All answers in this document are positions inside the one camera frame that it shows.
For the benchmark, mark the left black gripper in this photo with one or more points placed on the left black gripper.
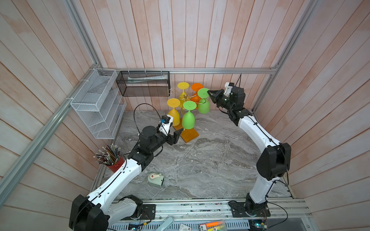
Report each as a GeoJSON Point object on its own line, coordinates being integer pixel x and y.
{"type": "Point", "coordinates": [173, 139]}

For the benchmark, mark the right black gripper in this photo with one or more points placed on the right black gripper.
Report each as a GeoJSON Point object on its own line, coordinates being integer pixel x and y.
{"type": "Point", "coordinates": [218, 94]}

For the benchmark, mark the gold rack with wooden base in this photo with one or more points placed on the gold rack with wooden base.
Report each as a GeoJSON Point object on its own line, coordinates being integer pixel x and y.
{"type": "Point", "coordinates": [186, 135]}

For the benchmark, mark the green wine glass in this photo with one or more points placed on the green wine glass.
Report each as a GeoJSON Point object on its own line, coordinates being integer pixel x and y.
{"type": "Point", "coordinates": [203, 104]}
{"type": "Point", "coordinates": [188, 121]}

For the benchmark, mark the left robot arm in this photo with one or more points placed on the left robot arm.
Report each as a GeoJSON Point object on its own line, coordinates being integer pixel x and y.
{"type": "Point", "coordinates": [97, 211]}

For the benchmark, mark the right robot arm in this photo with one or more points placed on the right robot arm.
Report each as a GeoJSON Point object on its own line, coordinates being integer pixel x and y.
{"type": "Point", "coordinates": [274, 160]}

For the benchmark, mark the orange wine glass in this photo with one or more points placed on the orange wine glass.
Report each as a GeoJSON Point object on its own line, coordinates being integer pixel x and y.
{"type": "Point", "coordinates": [196, 87]}

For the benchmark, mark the front yellow wine glass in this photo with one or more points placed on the front yellow wine glass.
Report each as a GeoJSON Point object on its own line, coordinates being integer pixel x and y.
{"type": "Point", "coordinates": [174, 103]}

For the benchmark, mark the yellow wine glass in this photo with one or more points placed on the yellow wine glass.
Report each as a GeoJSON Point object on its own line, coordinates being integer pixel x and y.
{"type": "Point", "coordinates": [174, 103]}
{"type": "Point", "coordinates": [183, 97]}

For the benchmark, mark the back yellow wine glass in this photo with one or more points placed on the back yellow wine glass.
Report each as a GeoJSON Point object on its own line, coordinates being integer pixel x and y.
{"type": "Point", "coordinates": [183, 97]}

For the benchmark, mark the black mesh basket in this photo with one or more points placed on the black mesh basket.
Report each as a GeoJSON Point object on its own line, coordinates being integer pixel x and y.
{"type": "Point", "coordinates": [144, 83]}

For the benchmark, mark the red pencil cup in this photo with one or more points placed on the red pencil cup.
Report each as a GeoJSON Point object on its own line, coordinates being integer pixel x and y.
{"type": "Point", "coordinates": [111, 157]}

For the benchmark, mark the box of coloured items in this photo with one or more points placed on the box of coloured items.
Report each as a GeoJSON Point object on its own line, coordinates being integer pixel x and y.
{"type": "Point", "coordinates": [213, 226]}

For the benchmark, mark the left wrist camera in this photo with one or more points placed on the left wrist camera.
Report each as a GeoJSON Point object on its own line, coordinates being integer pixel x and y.
{"type": "Point", "coordinates": [165, 124]}

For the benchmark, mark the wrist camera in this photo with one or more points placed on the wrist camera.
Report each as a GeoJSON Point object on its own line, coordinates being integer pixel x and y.
{"type": "Point", "coordinates": [228, 88]}
{"type": "Point", "coordinates": [165, 124]}

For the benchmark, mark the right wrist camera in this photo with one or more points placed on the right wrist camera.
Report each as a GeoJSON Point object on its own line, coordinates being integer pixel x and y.
{"type": "Point", "coordinates": [228, 88]}

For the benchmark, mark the white wire mesh shelf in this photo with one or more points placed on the white wire mesh shelf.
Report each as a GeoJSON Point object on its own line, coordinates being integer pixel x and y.
{"type": "Point", "coordinates": [99, 105]}

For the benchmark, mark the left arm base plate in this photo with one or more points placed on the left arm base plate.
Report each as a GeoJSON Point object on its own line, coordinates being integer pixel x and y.
{"type": "Point", "coordinates": [146, 212]}

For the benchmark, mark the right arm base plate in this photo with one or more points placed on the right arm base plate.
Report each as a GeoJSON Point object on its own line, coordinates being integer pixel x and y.
{"type": "Point", "coordinates": [248, 209]}

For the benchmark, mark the aluminium front rail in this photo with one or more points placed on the aluminium front rail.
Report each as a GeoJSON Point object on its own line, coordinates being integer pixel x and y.
{"type": "Point", "coordinates": [215, 209]}

